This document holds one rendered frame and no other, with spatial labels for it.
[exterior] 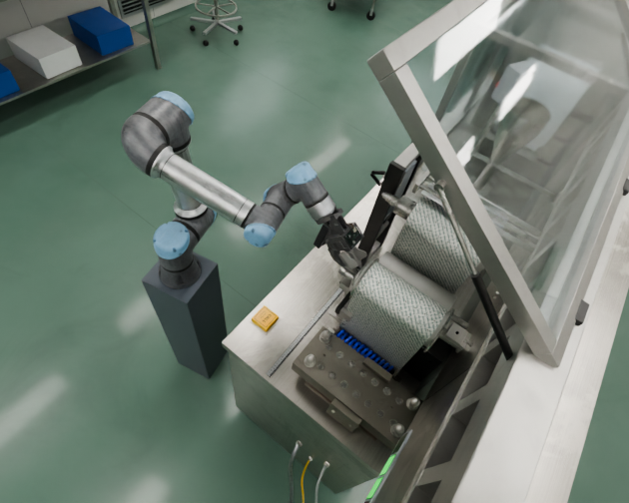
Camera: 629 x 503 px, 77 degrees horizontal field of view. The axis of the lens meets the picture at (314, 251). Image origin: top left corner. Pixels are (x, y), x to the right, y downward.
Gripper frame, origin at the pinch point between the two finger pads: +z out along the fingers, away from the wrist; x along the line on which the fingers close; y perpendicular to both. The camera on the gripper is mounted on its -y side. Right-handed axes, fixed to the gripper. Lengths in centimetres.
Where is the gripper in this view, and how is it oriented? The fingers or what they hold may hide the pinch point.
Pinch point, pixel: (355, 268)
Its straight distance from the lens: 120.9
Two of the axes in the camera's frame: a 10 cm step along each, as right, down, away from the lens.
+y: 6.0, -0.8, -7.9
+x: 6.0, -6.1, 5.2
